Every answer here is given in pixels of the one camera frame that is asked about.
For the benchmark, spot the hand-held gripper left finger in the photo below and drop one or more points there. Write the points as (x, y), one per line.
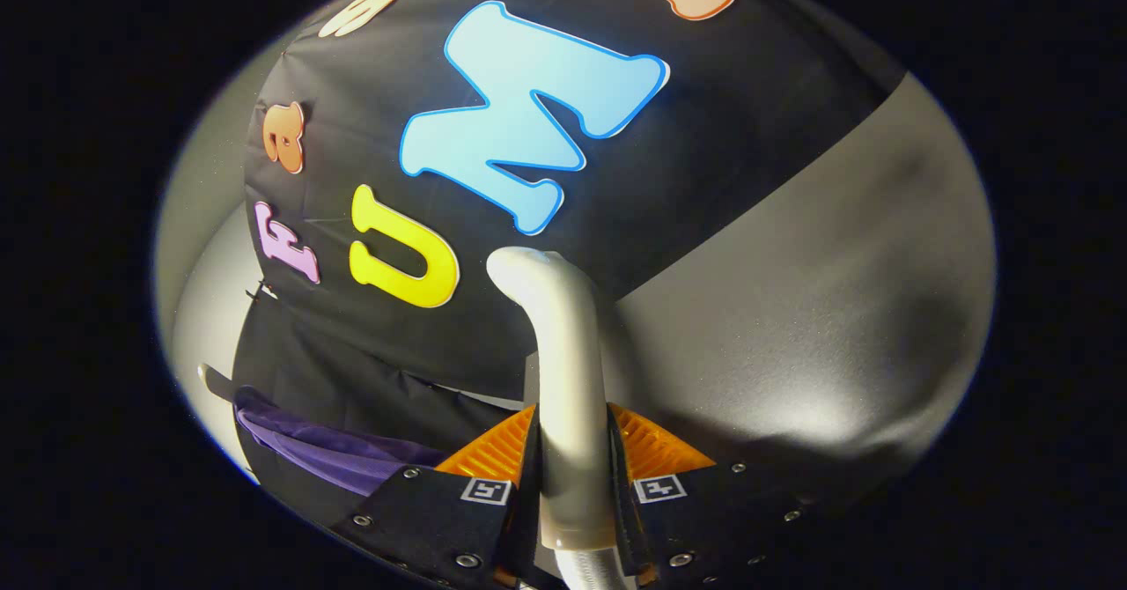
(524, 502)

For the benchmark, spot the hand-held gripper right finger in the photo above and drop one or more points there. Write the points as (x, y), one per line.
(623, 511)

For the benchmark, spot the white garment steamer wand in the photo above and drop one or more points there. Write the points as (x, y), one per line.
(568, 379)

